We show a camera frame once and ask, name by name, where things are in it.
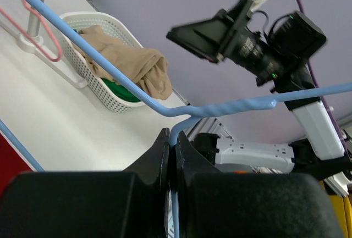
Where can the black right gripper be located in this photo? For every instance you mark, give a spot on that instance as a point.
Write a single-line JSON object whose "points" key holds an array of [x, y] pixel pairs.
{"points": [[204, 38]]}

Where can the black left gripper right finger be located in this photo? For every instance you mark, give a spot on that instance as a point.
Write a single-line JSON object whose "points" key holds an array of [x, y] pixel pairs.
{"points": [[212, 203]]}

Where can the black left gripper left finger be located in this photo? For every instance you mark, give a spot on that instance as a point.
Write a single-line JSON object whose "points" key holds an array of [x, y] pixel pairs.
{"points": [[127, 203]]}

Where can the beige t shirt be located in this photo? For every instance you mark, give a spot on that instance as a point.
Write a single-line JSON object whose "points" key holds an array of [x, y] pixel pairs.
{"points": [[145, 67]]}

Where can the blue wire hanger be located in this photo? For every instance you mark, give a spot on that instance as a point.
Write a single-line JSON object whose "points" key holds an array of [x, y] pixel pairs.
{"points": [[193, 113]]}

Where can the green t shirt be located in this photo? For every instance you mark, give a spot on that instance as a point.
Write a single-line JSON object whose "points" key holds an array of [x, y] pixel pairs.
{"points": [[118, 92]]}

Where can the red t shirt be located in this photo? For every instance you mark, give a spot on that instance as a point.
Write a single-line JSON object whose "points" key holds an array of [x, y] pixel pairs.
{"points": [[11, 164]]}

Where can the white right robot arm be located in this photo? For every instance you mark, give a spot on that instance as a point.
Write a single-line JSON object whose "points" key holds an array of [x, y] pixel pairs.
{"points": [[308, 142]]}

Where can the metal clothes rack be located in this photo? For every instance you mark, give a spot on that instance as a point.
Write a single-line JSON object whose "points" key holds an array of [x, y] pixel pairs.
{"points": [[38, 39]]}

